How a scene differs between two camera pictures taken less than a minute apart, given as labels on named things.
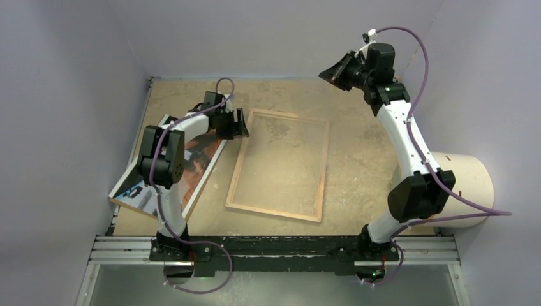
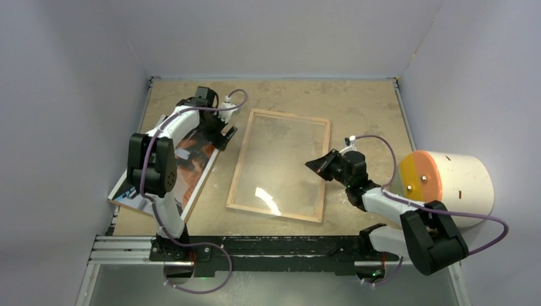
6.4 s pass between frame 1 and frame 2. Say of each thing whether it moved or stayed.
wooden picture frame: stayed
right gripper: moved
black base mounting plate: stayed
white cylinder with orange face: stayed
